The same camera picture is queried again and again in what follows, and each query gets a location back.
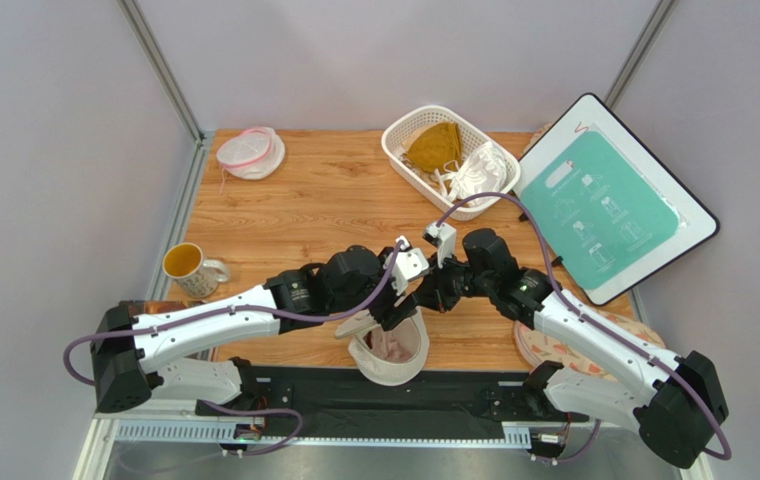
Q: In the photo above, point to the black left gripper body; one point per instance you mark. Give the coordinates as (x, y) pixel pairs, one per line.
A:
(384, 310)

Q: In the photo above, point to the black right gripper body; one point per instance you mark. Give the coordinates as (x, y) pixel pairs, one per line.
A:
(434, 288)

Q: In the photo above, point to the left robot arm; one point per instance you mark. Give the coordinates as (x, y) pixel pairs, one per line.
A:
(131, 352)

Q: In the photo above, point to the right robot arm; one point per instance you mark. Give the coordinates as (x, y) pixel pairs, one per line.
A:
(674, 403)

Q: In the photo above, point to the pink satin bra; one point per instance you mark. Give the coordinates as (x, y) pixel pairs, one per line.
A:
(395, 346)

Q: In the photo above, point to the white bra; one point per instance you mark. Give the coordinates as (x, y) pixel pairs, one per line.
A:
(483, 170)

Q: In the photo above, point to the mustard yellow bra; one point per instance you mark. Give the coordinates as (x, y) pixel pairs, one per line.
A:
(446, 148)

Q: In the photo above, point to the white pink-trimmed mesh laundry bag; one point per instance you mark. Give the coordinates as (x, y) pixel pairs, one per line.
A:
(252, 155)

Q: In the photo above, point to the white plastic basket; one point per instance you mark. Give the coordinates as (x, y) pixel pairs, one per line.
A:
(424, 182)

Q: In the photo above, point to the white teal folding board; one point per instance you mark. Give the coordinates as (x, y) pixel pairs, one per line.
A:
(605, 204)

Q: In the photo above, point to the patterned mug with tea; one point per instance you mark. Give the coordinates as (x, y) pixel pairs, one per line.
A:
(193, 272)

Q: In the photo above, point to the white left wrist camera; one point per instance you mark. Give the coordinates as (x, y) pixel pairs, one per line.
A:
(409, 265)

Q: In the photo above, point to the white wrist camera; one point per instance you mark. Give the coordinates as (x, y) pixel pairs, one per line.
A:
(443, 237)
(409, 265)

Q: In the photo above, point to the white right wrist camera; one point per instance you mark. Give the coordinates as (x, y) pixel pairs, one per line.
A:
(443, 237)

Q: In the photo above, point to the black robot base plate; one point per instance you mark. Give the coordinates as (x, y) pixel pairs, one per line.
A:
(463, 404)

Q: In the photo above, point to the white slotted cable duct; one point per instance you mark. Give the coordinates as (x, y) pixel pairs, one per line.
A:
(509, 436)

